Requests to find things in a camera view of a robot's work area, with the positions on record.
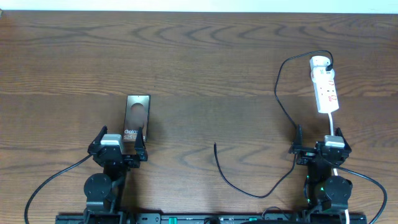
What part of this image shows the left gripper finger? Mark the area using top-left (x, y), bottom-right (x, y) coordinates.
top-left (134, 127), bottom-right (146, 154)
top-left (91, 126), bottom-right (108, 145)

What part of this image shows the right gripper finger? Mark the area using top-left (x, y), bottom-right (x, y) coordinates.
top-left (335, 128), bottom-right (350, 149)
top-left (289, 124), bottom-right (303, 154)

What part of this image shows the Galaxy smartphone with bronze screen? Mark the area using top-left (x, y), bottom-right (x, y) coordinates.
top-left (123, 95), bottom-right (150, 142)

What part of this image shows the black USB charging cable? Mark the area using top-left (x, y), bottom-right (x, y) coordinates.
top-left (213, 50), bottom-right (335, 199)

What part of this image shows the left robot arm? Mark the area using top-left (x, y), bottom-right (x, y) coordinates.
top-left (83, 126), bottom-right (148, 223)

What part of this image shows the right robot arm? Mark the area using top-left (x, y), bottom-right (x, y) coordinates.
top-left (289, 125), bottom-right (353, 223)

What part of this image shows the white USB charger plug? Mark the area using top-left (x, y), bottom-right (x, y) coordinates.
top-left (310, 55), bottom-right (335, 83)

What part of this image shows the white power strip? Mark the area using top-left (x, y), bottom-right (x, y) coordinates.
top-left (313, 79), bottom-right (339, 114)

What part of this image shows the black left camera cable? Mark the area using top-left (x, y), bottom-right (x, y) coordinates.
top-left (24, 154), bottom-right (93, 224)

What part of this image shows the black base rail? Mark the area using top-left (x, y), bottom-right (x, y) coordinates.
top-left (55, 212), bottom-right (368, 224)

